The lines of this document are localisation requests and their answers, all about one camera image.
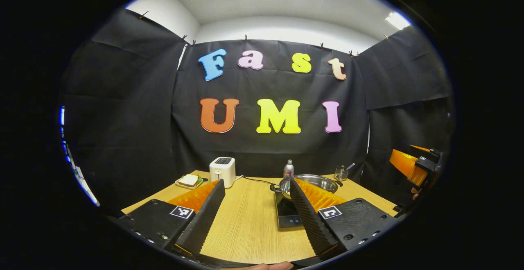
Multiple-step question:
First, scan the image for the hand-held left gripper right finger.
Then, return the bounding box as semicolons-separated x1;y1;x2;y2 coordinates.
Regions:
289;177;400;260

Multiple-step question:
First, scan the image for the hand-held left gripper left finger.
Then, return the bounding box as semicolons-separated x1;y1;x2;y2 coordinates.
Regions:
119;179;226;258

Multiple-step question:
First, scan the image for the black induction cooktop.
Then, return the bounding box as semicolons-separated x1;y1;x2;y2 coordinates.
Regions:
273;188;305;229

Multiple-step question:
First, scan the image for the stainless steel pot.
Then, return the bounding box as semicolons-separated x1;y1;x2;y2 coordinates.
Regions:
270;175;343;203

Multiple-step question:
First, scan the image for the pale green plate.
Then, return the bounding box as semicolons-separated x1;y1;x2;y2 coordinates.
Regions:
175;174;204;190

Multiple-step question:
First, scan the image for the white toaster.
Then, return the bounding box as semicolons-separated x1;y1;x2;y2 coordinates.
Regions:
209;157;236;188

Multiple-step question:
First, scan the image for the ceiling light panel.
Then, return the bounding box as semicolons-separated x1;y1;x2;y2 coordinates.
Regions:
385;11;411;31

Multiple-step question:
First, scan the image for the black power cable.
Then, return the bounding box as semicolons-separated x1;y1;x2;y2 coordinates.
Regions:
234;175;276;185

